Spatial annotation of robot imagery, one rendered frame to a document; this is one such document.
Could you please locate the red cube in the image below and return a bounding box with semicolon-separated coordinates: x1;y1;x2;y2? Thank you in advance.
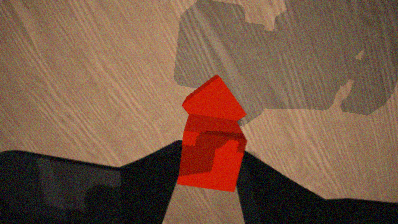
177;114;247;192
182;74;247;121

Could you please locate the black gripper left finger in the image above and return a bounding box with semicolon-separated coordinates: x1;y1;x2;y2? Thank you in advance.
0;140;182;224

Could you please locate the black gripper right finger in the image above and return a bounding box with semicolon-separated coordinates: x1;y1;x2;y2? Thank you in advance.
236;150;398;224

